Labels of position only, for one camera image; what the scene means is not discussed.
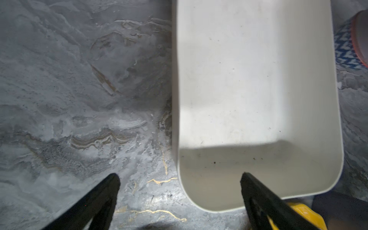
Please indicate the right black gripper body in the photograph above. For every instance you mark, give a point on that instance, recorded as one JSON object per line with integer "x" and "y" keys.
{"x": 341, "y": 212}

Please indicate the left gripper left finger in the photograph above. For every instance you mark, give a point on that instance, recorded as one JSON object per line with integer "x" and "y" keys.
{"x": 96, "y": 207}

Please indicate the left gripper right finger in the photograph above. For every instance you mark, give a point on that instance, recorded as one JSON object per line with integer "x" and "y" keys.
{"x": 263, "y": 206}

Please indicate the white plastic bin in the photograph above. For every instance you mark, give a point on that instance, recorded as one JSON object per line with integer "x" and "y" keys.
{"x": 254, "y": 90}

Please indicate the red patterned bowl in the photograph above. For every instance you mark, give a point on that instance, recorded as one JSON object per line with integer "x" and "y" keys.
{"x": 345, "y": 54}

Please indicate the lavender bowl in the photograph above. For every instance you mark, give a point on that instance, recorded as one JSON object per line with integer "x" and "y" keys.
{"x": 361, "y": 36}

